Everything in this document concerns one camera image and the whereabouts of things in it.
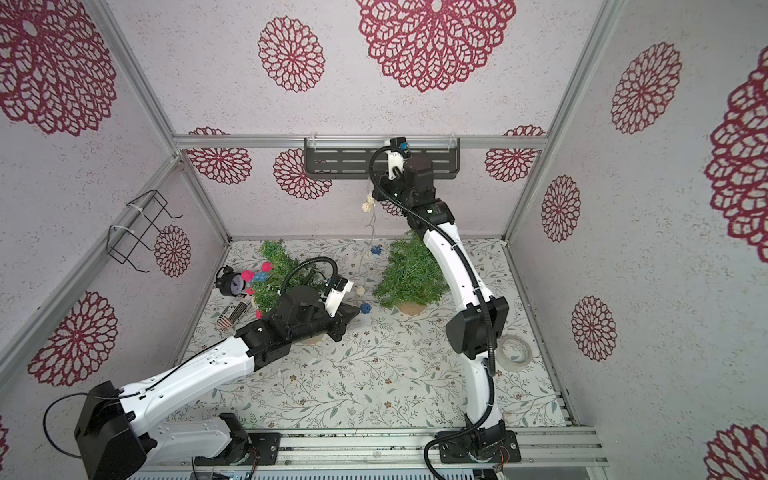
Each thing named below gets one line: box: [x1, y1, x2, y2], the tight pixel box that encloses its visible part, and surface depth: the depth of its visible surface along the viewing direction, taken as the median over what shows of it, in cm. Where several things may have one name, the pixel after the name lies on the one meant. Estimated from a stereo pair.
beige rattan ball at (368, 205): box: [362, 194, 376, 213], surface depth 86 cm
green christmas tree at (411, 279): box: [373, 230, 450, 317], surface depth 85 cm
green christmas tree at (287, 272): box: [252, 240, 325, 312], surface depth 70 cm
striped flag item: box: [217, 301, 248, 331], surface depth 97 cm
